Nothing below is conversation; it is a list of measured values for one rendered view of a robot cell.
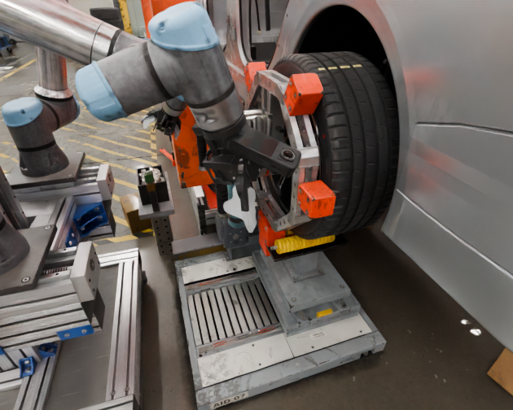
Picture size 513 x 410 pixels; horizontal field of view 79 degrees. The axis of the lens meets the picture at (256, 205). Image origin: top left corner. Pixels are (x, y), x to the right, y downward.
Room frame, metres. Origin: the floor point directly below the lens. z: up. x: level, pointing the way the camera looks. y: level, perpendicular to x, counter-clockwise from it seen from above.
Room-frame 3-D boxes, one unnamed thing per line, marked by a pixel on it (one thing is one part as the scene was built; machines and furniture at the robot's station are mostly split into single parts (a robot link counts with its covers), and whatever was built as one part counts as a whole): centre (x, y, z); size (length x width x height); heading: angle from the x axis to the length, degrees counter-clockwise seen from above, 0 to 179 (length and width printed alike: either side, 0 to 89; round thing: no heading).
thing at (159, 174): (1.42, 0.55, 0.51); 0.20 x 0.14 x 0.13; 20
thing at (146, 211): (1.45, 0.56, 0.44); 0.43 x 0.17 x 0.03; 18
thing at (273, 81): (1.04, -0.06, 0.85); 0.54 x 0.07 x 0.54; 18
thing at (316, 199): (0.75, -0.17, 0.85); 0.09 x 0.08 x 0.07; 18
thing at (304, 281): (1.10, -0.23, 0.32); 0.40 x 0.30 x 0.28; 18
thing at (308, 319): (1.10, -0.23, 0.13); 0.50 x 0.36 x 0.10; 18
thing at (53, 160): (1.01, 0.76, 0.87); 0.15 x 0.15 x 0.10
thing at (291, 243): (0.96, -0.20, 0.51); 0.29 x 0.06 x 0.06; 108
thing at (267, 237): (1.06, -0.10, 0.48); 0.16 x 0.12 x 0.17; 108
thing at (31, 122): (1.02, 0.76, 0.98); 0.13 x 0.12 x 0.14; 172
